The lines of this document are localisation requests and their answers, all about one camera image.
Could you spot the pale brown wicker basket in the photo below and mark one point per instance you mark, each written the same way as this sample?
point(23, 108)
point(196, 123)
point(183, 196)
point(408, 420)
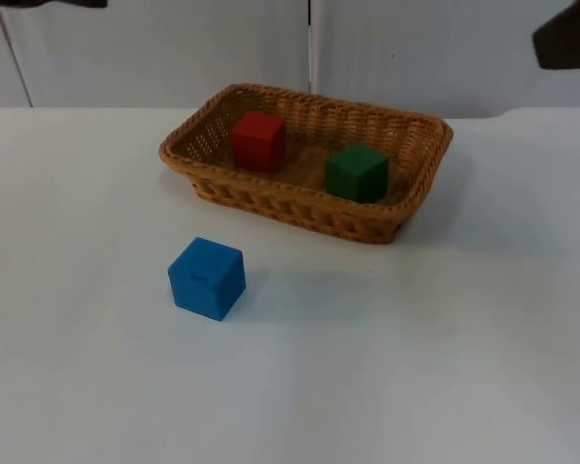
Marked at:
point(290, 203)

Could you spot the green cube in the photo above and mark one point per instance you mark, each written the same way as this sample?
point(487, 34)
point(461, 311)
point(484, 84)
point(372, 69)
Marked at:
point(355, 173)

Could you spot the red cube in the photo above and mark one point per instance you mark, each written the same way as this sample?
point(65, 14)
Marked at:
point(258, 142)

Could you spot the blue cube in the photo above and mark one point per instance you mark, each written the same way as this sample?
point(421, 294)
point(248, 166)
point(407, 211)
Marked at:
point(205, 280)

